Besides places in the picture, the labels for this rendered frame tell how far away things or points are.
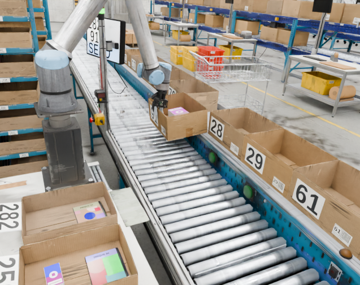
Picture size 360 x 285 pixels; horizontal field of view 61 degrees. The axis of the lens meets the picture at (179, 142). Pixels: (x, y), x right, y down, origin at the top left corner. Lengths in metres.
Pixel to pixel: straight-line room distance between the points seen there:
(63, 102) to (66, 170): 0.38
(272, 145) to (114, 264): 1.13
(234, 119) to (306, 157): 0.60
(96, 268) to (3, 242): 0.45
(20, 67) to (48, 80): 0.90
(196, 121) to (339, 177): 0.90
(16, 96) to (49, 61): 1.00
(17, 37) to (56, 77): 0.90
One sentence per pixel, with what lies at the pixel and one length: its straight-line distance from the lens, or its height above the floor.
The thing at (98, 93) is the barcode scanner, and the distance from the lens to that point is 2.22.
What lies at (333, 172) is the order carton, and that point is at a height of 0.98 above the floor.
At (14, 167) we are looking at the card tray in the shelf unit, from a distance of 2.78.
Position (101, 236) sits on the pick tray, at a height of 0.80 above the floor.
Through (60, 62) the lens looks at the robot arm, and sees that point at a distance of 1.59.
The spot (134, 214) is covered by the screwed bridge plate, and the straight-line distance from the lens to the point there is 1.55.
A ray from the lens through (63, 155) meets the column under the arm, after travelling 1.73.
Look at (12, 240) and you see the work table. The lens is 1.55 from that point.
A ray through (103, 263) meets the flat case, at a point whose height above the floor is 0.77.
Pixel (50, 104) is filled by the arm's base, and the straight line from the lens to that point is 1.63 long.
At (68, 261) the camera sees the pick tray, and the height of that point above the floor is 0.76.
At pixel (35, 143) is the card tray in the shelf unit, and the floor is 0.60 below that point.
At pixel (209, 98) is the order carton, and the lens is 2.47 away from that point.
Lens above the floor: 1.74
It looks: 26 degrees down
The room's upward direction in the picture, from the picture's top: 3 degrees clockwise
